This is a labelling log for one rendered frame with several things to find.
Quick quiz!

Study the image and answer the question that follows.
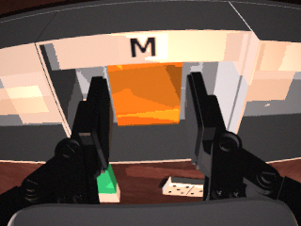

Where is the peach open-top bin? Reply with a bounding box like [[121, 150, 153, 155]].
[[0, 0, 301, 164]]

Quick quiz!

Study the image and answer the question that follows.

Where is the peach domino tile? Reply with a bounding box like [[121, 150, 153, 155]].
[[163, 177, 203, 197]]

